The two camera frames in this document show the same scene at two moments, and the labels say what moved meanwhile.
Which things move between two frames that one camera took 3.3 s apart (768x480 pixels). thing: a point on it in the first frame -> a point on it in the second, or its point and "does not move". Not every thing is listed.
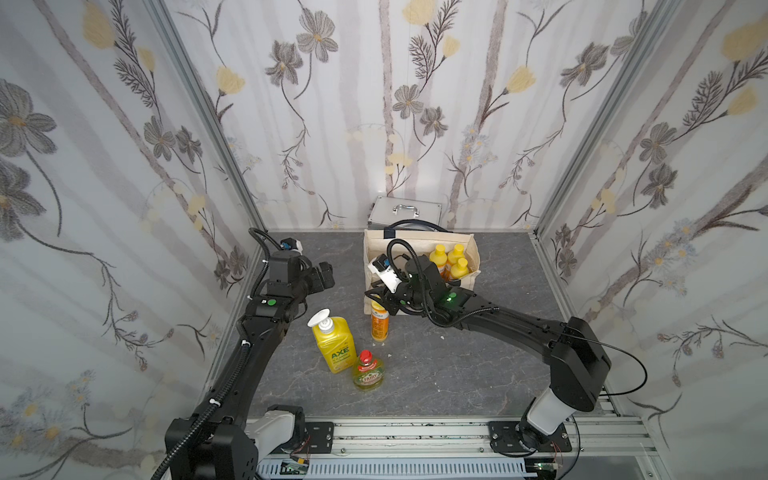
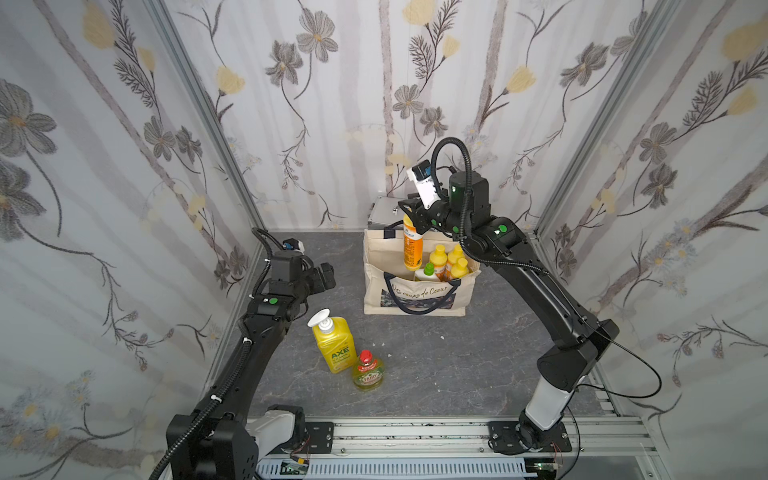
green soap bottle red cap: x=368 y=372 does not move
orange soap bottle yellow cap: x=379 y=322 -> x=413 y=245
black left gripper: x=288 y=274 does not move
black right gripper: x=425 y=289 -> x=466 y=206
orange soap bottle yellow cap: x=439 y=258 does not move
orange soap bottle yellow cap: x=460 y=270 does not move
